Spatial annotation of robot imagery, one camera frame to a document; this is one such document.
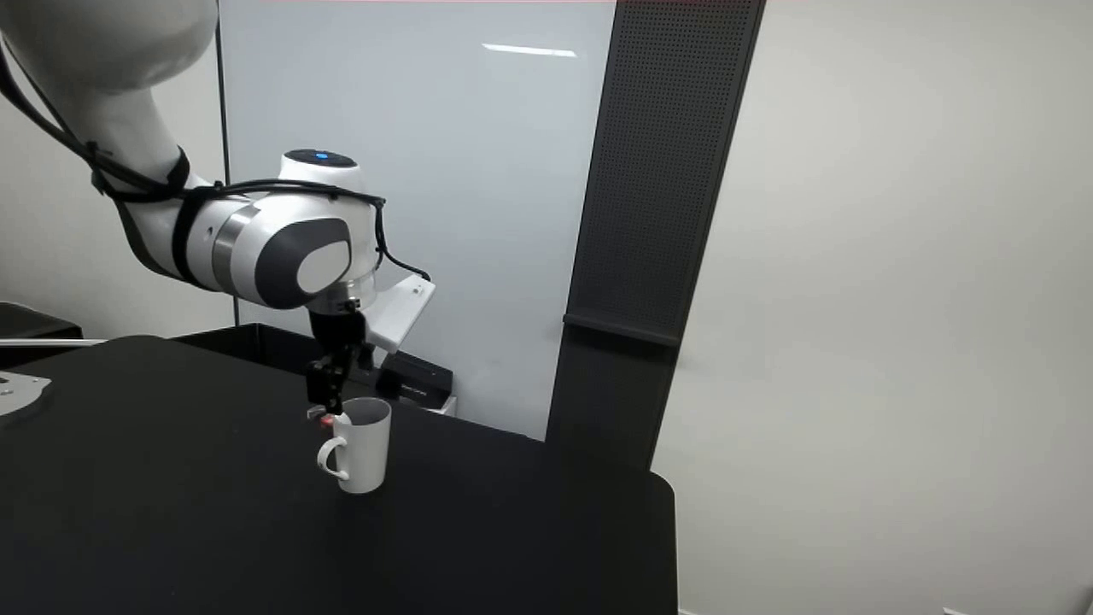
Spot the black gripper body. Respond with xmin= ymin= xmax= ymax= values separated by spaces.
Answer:
xmin=307 ymin=291 xmax=375 ymax=374

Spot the large flat black box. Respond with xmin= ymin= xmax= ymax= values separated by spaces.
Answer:
xmin=373 ymin=348 xmax=456 ymax=409

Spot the white ceramic mug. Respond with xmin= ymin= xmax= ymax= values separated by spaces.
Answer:
xmin=313 ymin=392 xmax=397 ymax=497

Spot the white glass board panel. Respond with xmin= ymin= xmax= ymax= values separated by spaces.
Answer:
xmin=215 ymin=0 xmax=619 ymax=444

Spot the white flat plate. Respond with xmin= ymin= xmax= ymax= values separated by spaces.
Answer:
xmin=0 ymin=370 xmax=56 ymax=419

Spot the dark grey pillar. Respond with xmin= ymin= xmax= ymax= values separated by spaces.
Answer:
xmin=543 ymin=0 xmax=768 ymax=479

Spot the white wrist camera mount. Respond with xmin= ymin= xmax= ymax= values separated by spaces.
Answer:
xmin=358 ymin=269 xmax=440 ymax=357

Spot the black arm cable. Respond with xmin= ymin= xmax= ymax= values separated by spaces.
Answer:
xmin=0 ymin=44 xmax=437 ymax=285

